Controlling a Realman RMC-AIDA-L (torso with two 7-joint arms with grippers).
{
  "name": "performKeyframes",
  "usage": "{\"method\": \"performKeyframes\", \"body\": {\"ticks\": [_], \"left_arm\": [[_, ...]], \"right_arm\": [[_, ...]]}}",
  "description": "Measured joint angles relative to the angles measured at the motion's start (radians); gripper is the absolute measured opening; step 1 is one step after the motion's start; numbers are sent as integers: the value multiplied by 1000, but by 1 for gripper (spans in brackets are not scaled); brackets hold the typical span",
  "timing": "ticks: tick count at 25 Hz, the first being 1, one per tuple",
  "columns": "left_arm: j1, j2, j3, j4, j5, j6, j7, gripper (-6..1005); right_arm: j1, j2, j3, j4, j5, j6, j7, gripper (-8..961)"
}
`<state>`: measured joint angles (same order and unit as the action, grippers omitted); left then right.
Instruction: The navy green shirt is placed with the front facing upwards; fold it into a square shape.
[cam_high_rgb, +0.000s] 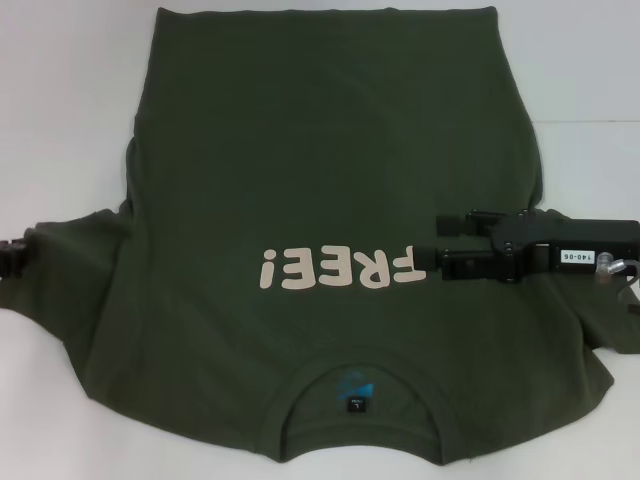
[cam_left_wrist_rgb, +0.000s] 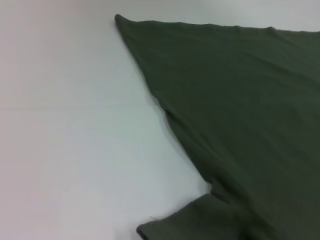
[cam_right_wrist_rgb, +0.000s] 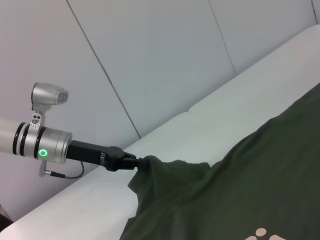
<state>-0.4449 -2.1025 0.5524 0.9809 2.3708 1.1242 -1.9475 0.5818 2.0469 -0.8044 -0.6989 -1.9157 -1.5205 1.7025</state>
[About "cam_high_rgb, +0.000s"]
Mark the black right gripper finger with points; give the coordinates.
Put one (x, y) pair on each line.
(452, 225)
(460, 264)

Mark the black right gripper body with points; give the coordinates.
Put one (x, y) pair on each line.
(540, 245)

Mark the dark green FREE T-shirt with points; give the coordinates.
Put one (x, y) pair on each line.
(300, 150)

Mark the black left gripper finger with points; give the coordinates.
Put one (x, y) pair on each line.
(11, 247)
(12, 266)

